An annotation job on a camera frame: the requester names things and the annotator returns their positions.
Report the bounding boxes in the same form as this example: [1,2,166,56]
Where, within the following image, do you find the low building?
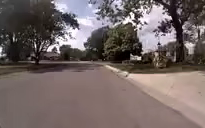
[29,51,62,62]

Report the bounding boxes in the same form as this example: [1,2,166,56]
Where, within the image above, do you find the spreading leafy tree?
[13,0,80,66]

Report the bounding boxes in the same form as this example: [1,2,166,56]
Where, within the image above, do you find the grey asphalt road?
[0,61,204,128]

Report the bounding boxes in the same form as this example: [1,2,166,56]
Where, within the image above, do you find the bush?
[151,49,174,69]

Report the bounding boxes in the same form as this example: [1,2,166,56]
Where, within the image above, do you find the tall dark tree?
[0,0,28,63]

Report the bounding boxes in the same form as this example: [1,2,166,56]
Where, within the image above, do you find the pale concrete driveway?
[125,69,205,128]

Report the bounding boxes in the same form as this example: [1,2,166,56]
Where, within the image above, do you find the distant trees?
[59,44,88,62]

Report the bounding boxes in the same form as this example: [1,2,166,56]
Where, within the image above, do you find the dense green tree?
[103,22,144,62]

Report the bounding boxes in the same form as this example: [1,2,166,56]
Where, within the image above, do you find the grass lawn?
[107,61,205,75]

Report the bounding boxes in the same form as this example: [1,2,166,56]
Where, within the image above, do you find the concrete kerb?
[104,64,130,78]

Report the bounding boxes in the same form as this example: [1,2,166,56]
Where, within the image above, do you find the large dark-trunked tree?
[89,0,205,64]

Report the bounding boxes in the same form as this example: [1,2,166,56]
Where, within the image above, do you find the dark tree behind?
[83,26,110,62]

